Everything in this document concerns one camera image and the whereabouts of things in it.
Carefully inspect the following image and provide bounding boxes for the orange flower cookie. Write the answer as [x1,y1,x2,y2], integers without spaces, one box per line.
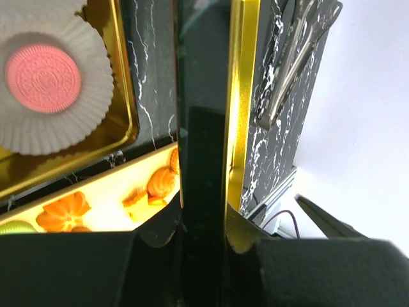
[147,167,178,199]

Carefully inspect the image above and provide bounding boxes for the orange cat cookie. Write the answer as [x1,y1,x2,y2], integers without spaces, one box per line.
[122,190,167,223]

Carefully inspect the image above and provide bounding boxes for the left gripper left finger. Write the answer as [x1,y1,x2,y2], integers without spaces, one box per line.
[1,196,181,306]

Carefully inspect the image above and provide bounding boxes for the aluminium frame rail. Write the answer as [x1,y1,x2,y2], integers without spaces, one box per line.
[245,167,297,236]

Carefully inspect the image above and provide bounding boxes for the dark cookie tin box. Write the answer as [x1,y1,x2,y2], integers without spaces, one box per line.
[0,0,140,202]

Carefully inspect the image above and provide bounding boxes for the orange swirl cookie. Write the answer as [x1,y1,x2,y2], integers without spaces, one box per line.
[36,191,91,232]

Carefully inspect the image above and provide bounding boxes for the white paper cup liner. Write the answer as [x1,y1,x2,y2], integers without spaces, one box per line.
[1,17,114,155]

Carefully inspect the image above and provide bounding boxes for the orange round waffle cookie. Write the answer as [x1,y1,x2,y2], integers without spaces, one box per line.
[169,148,180,175]

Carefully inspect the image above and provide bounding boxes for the green sandwich cookie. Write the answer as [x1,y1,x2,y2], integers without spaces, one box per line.
[0,221,36,235]

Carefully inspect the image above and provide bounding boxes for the yellow plastic tray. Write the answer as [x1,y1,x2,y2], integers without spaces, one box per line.
[1,143,180,233]

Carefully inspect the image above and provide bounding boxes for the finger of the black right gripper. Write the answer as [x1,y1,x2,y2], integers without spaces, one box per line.
[295,194,367,239]

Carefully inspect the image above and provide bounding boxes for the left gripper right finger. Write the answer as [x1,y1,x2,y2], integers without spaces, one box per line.
[226,208,408,306]

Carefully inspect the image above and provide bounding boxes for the metal tongs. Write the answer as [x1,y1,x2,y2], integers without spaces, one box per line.
[254,1,343,131]

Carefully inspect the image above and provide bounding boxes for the pink sandwich cookie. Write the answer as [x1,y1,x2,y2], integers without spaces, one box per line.
[4,43,81,113]

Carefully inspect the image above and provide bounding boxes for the gold tin lid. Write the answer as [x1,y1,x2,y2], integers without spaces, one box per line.
[173,1,260,306]

